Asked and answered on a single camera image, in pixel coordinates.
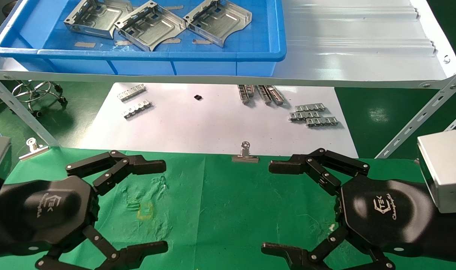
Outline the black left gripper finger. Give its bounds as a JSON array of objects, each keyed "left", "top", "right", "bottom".
[{"left": 66, "top": 150, "right": 167, "bottom": 196}]

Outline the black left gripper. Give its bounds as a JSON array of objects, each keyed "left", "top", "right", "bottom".
[{"left": 0, "top": 175, "right": 169, "bottom": 270}]

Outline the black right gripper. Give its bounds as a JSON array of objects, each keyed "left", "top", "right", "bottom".
[{"left": 261, "top": 148, "right": 452, "bottom": 270}]

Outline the silver sheet metal bracket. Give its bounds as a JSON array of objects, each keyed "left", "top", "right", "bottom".
[
  {"left": 114, "top": 1, "right": 186, "bottom": 52},
  {"left": 183, "top": 0, "right": 252, "bottom": 48},
  {"left": 64, "top": 0, "right": 134, "bottom": 39}
]

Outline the green table mat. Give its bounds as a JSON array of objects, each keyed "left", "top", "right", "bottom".
[{"left": 0, "top": 146, "right": 456, "bottom": 270}]

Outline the long slotted metal strip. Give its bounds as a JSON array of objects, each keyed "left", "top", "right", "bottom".
[
  {"left": 122, "top": 100, "right": 153, "bottom": 120},
  {"left": 117, "top": 85, "right": 147, "bottom": 102}
]

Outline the silver binder clip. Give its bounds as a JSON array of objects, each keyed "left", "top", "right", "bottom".
[
  {"left": 232, "top": 141, "right": 259, "bottom": 164},
  {"left": 19, "top": 138, "right": 49, "bottom": 161}
]

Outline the slotted grey metal strip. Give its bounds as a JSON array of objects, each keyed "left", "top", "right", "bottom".
[
  {"left": 295, "top": 105, "right": 326, "bottom": 113},
  {"left": 306, "top": 117, "right": 339, "bottom": 128},
  {"left": 289, "top": 111, "right": 321, "bottom": 122}
]

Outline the chrome stool base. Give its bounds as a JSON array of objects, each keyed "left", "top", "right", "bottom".
[{"left": 11, "top": 81, "right": 68, "bottom": 117}]

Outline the blue plastic bin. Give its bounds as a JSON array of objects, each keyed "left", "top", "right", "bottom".
[{"left": 0, "top": 0, "right": 287, "bottom": 75}]

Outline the white metal roller shelf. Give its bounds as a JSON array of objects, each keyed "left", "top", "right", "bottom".
[{"left": 0, "top": 0, "right": 456, "bottom": 90}]

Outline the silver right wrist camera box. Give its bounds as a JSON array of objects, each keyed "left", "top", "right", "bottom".
[{"left": 417, "top": 129, "right": 456, "bottom": 214}]

